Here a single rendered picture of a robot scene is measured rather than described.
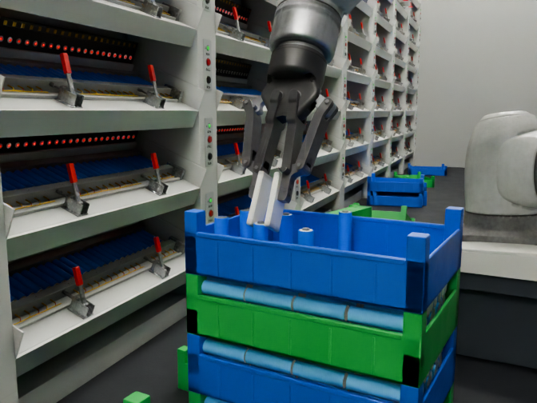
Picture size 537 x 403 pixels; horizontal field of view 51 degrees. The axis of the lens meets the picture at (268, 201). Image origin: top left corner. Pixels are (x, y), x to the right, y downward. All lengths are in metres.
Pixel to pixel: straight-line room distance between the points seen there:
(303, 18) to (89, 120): 0.48
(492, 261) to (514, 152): 0.23
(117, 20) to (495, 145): 0.80
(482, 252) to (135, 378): 0.73
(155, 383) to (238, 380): 0.46
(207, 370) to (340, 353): 0.19
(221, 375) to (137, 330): 0.59
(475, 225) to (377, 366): 0.71
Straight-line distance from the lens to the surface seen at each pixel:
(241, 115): 1.63
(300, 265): 0.63
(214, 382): 0.75
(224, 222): 0.71
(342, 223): 0.76
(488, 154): 1.26
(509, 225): 1.28
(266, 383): 0.70
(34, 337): 1.03
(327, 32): 0.75
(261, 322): 0.68
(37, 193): 1.05
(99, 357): 1.21
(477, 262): 1.20
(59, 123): 1.01
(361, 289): 0.61
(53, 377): 1.12
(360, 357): 0.63
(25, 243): 0.96
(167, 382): 1.16
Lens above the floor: 0.52
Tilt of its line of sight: 9 degrees down
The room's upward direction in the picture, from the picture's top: straight up
